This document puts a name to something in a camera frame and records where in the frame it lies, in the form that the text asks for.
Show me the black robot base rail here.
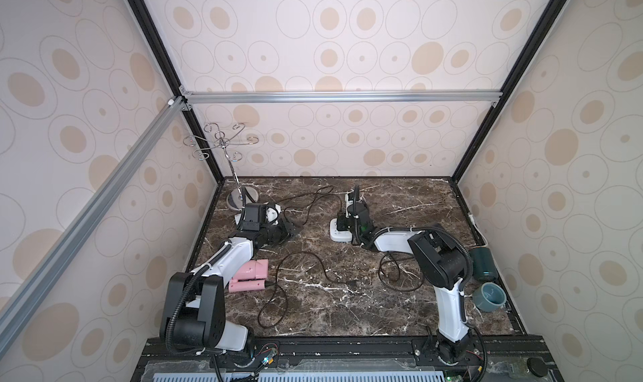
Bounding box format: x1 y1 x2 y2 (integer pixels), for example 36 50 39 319
132 334 563 381

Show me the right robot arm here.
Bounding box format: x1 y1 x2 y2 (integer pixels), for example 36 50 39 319
330 215 473 365

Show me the horizontal aluminium frame bar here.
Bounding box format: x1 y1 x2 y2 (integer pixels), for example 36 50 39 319
183 89 502 105

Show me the green dryer black cable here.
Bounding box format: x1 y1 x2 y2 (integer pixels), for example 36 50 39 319
376 248 426 293

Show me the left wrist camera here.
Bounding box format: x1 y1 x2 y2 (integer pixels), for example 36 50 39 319
237 203 270 232

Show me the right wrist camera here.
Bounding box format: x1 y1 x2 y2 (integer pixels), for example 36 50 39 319
345 184 365 218

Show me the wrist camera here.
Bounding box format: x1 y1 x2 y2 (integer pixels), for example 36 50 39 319
237 203 270 232
345 184 365 218

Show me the black round knob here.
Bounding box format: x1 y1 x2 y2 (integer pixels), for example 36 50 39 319
526 357 548 378

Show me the chrome cup holder stand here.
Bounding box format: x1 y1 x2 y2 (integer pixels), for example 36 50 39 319
183 122 260 213

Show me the teal ceramic cup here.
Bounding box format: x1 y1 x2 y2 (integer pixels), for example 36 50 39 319
472 283 507 313

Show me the dark green hair dryer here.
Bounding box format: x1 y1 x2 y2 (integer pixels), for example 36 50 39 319
470 246 498 283

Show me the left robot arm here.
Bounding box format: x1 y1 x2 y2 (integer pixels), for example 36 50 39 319
159 220 298 355

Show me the white hair dryer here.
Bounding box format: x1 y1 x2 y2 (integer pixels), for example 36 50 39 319
234 204 280 225

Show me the left aluminium frame bar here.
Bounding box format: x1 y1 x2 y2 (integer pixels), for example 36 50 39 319
1 96 187 356

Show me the white dryer black cable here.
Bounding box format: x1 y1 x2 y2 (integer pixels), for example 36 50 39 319
278 184 348 227

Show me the white power strip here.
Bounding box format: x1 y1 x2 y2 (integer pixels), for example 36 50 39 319
329 218 353 243

